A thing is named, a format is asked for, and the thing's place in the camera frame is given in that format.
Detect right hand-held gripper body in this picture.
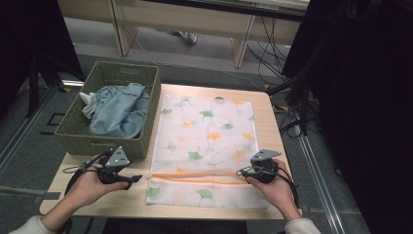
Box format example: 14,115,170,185
247,148,282,185

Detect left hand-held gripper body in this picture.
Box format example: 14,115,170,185
96,145,134,185

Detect blue denim jeans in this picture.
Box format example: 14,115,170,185
88,82,151,139

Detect white leaf print laundry bag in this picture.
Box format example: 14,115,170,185
145,94,272,210

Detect white cloth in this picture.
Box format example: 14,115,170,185
79,92,98,120

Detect green woven basket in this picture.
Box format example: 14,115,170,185
54,60,163,160

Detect person's right hand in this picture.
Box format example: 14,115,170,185
246,158,303,222

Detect person's left hand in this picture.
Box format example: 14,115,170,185
64,154,130,210

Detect black tripod stand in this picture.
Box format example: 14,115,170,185
266,64,315,137

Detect wide black curtain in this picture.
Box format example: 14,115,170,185
282,0,413,234

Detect light wooden desk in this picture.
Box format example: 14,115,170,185
57,0,310,69

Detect narrow black curtain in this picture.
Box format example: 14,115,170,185
0,0,86,113

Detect right hand-held gripper black cable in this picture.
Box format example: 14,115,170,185
276,172,300,209

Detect hand-held gripper black cable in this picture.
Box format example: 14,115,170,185
62,150,110,196
276,172,300,209

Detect black floor cables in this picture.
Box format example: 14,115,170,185
274,103,314,139

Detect left hand-held gripper black cable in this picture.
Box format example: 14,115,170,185
62,150,110,196

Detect bundle of black cables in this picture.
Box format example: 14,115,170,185
246,16,293,86

